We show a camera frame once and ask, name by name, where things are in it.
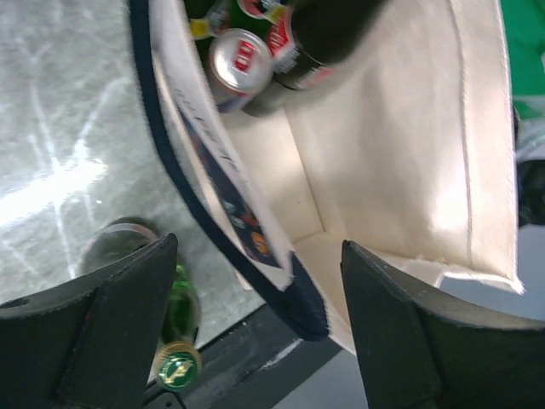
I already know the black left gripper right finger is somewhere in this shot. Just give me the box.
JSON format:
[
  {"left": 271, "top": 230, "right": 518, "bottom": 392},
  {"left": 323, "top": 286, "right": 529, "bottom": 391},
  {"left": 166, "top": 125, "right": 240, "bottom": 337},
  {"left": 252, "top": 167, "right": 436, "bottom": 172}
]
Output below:
[{"left": 341, "top": 241, "right": 544, "bottom": 408}]

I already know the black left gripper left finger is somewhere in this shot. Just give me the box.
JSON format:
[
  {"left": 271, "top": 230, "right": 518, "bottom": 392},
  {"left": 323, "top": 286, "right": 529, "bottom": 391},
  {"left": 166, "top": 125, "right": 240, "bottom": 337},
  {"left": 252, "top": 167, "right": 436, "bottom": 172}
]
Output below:
[{"left": 1, "top": 233, "right": 178, "bottom": 408}]

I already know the cream canvas tote bag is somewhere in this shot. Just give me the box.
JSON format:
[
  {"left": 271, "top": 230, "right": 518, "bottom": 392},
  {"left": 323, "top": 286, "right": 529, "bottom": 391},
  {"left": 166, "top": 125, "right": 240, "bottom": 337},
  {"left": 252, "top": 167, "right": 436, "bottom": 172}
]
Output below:
[{"left": 128, "top": 1, "right": 524, "bottom": 351}]

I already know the silver beverage can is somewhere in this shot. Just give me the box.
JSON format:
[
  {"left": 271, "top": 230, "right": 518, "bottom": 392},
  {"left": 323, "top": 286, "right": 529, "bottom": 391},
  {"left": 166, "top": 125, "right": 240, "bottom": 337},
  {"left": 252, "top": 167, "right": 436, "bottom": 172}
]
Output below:
[{"left": 207, "top": 28, "right": 273, "bottom": 113}]

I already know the cola glass bottle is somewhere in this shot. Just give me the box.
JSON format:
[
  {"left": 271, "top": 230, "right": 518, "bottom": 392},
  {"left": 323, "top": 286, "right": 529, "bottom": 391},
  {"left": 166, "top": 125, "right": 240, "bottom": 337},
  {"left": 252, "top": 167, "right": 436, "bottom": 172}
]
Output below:
[{"left": 243, "top": 0, "right": 385, "bottom": 117}]

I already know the green bottle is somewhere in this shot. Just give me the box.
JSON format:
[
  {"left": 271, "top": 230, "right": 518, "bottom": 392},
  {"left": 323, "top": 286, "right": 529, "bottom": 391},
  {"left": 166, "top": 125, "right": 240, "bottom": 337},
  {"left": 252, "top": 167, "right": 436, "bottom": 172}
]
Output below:
[
  {"left": 183, "top": 0, "right": 231, "bottom": 41},
  {"left": 236, "top": 0, "right": 286, "bottom": 24},
  {"left": 153, "top": 263, "right": 202, "bottom": 392}
]

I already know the front left cola bottle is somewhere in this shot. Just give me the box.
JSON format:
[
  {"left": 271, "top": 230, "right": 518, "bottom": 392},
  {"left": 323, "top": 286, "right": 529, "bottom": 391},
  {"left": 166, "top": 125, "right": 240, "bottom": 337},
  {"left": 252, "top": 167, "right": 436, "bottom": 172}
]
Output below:
[{"left": 77, "top": 216, "right": 159, "bottom": 276}]

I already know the front right cola bottle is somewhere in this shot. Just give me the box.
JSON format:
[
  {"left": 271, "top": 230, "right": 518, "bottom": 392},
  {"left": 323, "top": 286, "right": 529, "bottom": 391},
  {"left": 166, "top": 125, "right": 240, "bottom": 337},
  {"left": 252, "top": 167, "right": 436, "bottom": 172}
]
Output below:
[{"left": 517, "top": 159, "right": 545, "bottom": 228}]

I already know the green cloth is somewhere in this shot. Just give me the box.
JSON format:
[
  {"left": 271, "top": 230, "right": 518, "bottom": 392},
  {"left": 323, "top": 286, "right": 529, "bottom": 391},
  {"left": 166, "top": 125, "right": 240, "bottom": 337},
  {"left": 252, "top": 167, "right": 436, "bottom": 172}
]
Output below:
[{"left": 501, "top": 0, "right": 544, "bottom": 120}]

